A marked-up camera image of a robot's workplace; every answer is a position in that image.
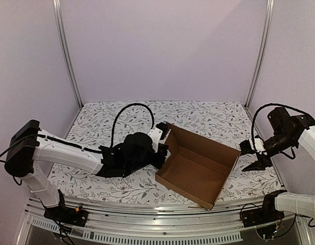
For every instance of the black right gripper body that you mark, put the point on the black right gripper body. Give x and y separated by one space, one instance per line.
261 158

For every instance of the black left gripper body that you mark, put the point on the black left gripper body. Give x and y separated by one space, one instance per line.
162 156

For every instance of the brown cardboard box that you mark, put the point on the brown cardboard box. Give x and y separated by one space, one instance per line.
197 168

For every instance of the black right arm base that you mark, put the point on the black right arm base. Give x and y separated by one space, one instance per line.
254 215

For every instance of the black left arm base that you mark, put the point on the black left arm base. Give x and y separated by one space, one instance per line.
76 216

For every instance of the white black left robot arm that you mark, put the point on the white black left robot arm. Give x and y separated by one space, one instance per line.
32 143

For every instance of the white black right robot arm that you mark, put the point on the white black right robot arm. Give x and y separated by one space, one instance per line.
292 129

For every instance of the floral white table mat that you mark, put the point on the floral white table mat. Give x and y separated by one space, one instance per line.
106 123

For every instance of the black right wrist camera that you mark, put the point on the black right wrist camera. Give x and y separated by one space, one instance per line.
250 147

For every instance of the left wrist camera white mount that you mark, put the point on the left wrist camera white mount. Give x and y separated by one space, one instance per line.
158 133

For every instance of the aluminium front rail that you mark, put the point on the aluminium front rail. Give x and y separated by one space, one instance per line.
120 223

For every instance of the right aluminium frame post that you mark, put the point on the right aluminium frame post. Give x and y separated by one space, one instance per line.
261 52

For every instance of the aluminium frame post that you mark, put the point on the aluminium frame post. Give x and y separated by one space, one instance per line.
261 52
66 53

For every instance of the left aluminium frame post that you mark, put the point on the left aluminium frame post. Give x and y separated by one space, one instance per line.
66 53

